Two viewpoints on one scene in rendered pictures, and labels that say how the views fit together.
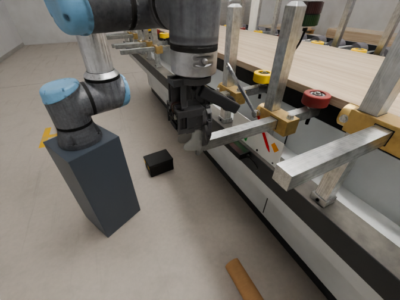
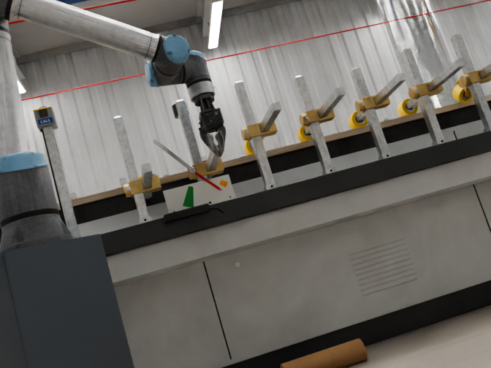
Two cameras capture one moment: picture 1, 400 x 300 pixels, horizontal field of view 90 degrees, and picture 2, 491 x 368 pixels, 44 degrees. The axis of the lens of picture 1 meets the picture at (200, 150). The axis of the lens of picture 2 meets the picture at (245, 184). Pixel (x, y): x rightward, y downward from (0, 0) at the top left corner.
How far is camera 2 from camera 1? 212 cm
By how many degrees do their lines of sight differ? 85
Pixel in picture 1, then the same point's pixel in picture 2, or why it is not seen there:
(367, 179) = not seen: hidden behind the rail
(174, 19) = (201, 69)
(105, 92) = not seen: hidden behind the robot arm
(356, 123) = (253, 130)
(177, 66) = (207, 87)
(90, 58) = (25, 142)
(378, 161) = (259, 185)
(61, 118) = (50, 190)
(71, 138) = (60, 224)
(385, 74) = (245, 108)
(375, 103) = (251, 119)
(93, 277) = not seen: outside the picture
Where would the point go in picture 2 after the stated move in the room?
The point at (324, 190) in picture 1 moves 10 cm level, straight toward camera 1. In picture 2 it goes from (269, 177) to (282, 169)
